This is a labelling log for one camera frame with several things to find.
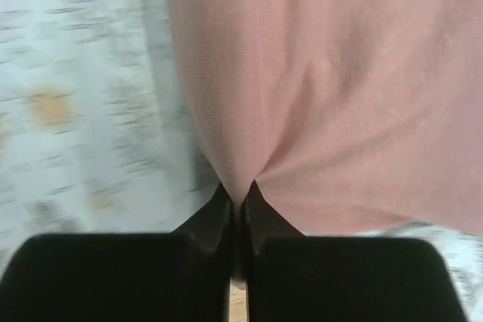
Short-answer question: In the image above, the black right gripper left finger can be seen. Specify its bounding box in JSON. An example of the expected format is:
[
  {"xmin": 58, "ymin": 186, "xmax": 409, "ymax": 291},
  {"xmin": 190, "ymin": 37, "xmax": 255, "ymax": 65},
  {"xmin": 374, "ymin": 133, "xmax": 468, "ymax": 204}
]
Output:
[{"xmin": 1, "ymin": 187, "xmax": 232, "ymax": 321}]

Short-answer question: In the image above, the floral tablecloth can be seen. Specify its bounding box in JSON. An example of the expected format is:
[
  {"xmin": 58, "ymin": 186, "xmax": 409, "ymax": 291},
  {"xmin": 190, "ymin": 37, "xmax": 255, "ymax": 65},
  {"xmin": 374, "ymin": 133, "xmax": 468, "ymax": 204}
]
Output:
[{"xmin": 1, "ymin": 0, "xmax": 482, "ymax": 321}]

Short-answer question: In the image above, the pink printed t-shirt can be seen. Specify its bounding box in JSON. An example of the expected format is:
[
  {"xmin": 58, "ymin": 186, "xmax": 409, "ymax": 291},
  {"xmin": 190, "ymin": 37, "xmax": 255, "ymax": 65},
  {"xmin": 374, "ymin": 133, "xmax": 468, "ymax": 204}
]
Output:
[{"xmin": 164, "ymin": 0, "xmax": 483, "ymax": 236}]

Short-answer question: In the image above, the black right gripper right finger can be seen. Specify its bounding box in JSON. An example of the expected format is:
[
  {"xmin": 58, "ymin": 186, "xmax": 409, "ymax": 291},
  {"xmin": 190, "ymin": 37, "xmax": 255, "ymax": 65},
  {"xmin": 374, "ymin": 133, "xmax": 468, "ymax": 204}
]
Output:
[{"xmin": 243, "ymin": 185, "xmax": 466, "ymax": 322}]

